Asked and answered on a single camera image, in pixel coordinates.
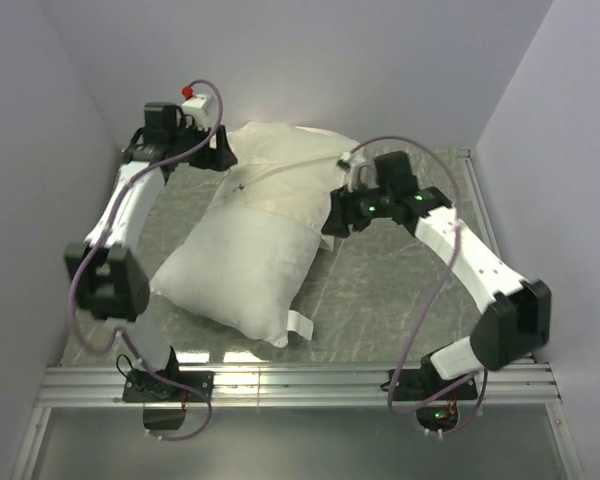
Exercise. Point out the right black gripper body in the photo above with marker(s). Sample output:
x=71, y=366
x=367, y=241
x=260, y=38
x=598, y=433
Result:
x=361, y=206

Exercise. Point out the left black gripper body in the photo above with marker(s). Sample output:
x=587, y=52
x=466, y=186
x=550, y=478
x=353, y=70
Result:
x=211, y=158

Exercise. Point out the cream pillowcase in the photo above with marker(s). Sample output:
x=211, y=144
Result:
x=284, y=170

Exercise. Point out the white pillow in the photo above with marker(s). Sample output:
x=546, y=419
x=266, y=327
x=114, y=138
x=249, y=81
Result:
x=242, y=268

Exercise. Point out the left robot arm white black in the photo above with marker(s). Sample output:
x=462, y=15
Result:
x=109, y=290

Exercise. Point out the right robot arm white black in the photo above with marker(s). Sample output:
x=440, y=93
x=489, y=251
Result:
x=514, y=312

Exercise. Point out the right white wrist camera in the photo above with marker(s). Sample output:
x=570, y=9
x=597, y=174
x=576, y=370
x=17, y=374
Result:
x=360, y=173

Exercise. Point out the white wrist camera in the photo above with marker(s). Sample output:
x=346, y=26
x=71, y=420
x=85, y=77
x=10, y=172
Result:
x=198, y=108
x=360, y=173

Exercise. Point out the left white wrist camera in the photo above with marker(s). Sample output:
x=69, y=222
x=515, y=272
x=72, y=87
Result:
x=198, y=108

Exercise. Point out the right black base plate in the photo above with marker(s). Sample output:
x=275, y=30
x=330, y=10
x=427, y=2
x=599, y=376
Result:
x=413, y=385

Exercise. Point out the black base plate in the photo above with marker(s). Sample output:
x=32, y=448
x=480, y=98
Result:
x=413, y=385
x=141, y=387

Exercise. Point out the aluminium front rail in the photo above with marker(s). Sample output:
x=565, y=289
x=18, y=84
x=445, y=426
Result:
x=268, y=385

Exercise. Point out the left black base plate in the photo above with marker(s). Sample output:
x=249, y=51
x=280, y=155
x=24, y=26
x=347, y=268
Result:
x=141, y=387

